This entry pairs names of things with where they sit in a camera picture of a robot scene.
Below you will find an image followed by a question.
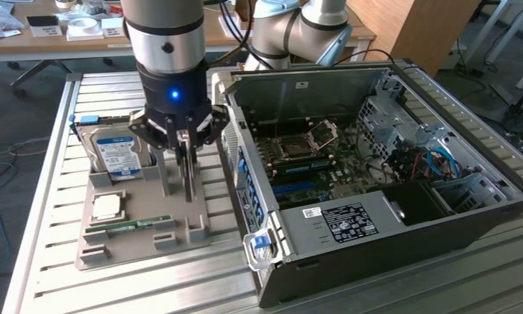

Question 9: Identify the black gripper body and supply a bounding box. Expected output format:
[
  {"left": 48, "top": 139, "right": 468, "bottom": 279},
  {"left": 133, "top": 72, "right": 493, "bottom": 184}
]
[{"left": 137, "top": 65, "right": 213, "bottom": 132}]

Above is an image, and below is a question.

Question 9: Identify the graphics card with black cooler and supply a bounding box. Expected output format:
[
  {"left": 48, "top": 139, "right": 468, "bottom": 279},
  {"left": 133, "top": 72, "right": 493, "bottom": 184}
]
[{"left": 176, "top": 129, "right": 200, "bottom": 203}]

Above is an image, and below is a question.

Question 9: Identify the hard disk in blue caddy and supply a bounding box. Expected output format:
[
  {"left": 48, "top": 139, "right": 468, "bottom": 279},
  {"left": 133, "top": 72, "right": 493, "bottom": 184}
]
[{"left": 68, "top": 114, "right": 159, "bottom": 181}]

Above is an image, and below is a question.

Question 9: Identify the CPU socket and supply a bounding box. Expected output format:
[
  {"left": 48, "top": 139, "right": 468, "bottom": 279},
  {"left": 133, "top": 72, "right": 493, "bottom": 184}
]
[{"left": 279, "top": 133, "right": 328, "bottom": 161}]

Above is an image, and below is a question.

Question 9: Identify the white paper stack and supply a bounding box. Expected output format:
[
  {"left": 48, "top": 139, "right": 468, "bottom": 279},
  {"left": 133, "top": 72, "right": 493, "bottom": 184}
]
[{"left": 219, "top": 15, "right": 252, "bottom": 39}]

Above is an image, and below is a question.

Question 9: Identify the metal socket cover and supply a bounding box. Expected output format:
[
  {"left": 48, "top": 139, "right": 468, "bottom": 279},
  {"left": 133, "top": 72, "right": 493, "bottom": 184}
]
[{"left": 304, "top": 119, "right": 337, "bottom": 150}]

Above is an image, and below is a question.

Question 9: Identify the plain white box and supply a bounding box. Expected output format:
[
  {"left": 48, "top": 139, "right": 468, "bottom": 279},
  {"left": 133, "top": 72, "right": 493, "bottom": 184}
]
[{"left": 100, "top": 18, "right": 127, "bottom": 38}]

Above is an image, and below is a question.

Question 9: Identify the RAM stick with blue label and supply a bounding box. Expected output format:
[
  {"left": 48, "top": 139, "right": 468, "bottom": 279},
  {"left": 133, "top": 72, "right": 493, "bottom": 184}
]
[{"left": 272, "top": 158, "right": 336, "bottom": 176}]

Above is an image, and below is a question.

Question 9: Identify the grey parts rack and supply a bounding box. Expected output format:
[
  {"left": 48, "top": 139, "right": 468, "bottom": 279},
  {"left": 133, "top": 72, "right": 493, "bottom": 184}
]
[{"left": 75, "top": 143, "right": 213, "bottom": 273}]

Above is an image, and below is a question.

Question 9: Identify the flat white box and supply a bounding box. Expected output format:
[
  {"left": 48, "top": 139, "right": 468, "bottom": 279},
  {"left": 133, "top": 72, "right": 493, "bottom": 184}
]
[{"left": 65, "top": 24, "right": 105, "bottom": 42}]

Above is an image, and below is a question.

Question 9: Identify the silver CPU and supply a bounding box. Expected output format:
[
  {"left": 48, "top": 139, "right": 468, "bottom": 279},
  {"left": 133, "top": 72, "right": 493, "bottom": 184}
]
[{"left": 91, "top": 196, "right": 123, "bottom": 220}]

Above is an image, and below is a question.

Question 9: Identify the blue expansion slot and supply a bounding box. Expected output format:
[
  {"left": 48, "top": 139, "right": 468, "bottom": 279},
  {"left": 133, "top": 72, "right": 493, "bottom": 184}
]
[{"left": 273, "top": 181, "right": 317, "bottom": 194}]

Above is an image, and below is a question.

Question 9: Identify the brown cardboard box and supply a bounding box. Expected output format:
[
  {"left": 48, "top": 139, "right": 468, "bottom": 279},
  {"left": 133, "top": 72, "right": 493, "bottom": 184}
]
[{"left": 236, "top": 0, "right": 257, "bottom": 22}]

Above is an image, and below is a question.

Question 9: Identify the green RAM stick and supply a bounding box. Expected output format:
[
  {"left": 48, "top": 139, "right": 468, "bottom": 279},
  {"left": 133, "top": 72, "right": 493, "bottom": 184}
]
[{"left": 85, "top": 215, "right": 172, "bottom": 235}]

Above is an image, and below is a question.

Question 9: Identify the white tape roll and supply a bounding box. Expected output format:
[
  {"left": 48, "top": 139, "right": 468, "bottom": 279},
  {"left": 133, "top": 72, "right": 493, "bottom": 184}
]
[{"left": 68, "top": 18, "right": 97, "bottom": 31}]

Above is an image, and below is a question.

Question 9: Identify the wooden desk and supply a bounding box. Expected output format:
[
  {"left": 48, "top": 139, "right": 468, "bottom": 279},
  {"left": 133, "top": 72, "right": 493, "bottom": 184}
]
[{"left": 0, "top": 0, "right": 378, "bottom": 71}]

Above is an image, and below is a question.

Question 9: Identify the green motherboard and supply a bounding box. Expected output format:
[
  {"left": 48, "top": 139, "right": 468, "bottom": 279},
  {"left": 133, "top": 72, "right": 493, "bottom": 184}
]
[{"left": 252, "top": 130, "right": 393, "bottom": 207}]

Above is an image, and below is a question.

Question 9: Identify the white box with black top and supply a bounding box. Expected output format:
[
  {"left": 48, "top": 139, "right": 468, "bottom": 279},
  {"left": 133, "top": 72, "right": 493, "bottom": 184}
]
[{"left": 27, "top": 15, "right": 63, "bottom": 37}]

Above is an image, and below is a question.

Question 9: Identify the perforated metal drive cage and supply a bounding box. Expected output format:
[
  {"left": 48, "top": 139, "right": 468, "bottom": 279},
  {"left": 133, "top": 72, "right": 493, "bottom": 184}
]
[{"left": 356, "top": 73, "right": 424, "bottom": 158}]

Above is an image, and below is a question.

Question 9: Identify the grey power supply unit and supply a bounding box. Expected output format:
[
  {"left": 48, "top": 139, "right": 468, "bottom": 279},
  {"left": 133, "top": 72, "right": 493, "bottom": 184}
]
[{"left": 269, "top": 191, "right": 405, "bottom": 256}]

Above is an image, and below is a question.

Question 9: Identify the clear plastic bag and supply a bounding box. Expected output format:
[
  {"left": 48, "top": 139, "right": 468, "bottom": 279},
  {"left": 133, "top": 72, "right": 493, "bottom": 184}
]
[{"left": 0, "top": 0, "right": 26, "bottom": 30}]

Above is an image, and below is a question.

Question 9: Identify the wooden cabinet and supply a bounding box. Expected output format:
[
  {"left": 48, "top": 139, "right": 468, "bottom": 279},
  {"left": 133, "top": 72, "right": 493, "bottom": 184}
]
[{"left": 346, "top": 0, "right": 484, "bottom": 76}]

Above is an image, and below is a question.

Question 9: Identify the open black PC case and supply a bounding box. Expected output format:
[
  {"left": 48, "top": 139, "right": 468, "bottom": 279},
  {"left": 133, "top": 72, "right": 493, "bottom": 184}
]
[{"left": 212, "top": 58, "right": 523, "bottom": 308}]

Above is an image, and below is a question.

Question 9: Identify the silver disk bay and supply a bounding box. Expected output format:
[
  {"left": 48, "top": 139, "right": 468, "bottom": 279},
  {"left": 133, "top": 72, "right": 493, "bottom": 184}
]
[{"left": 432, "top": 171, "right": 512, "bottom": 215}]

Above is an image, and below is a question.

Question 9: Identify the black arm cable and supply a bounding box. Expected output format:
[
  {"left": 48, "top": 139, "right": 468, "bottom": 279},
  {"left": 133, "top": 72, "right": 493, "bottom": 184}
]
[{"left": 203, "top": 0, "right": 263, "bottom": 68}]

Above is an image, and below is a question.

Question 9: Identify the white floor cable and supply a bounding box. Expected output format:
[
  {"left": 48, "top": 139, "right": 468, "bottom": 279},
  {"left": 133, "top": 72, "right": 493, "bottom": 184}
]
[{"left": 0, "top": 137, "right": 50, "bottom": 158}]

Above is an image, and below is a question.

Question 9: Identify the grey case handle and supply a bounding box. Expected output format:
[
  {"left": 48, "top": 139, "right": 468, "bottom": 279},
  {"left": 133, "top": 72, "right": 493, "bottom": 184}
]
[{"left": 243, "top": 227, "right": 285, "bottom": 271}]

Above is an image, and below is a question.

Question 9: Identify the black cable at case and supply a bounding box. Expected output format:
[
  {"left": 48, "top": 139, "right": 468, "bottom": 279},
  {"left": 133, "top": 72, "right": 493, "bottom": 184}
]
[{"left": 344, "top": 48, "right": 420, "bottom": 69}]

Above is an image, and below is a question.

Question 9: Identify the blue wire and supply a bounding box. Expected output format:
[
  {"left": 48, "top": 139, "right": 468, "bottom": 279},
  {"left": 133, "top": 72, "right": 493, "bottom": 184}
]
[{"left": 422, "top": 147, "right": 462, "bottom": 180}]

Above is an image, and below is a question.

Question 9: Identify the white desk frame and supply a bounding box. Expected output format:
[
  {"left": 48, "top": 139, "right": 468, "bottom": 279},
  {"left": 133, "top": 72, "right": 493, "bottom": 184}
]
[{"left": 461, "top": 0, "right": 523, "bottom": 89}]

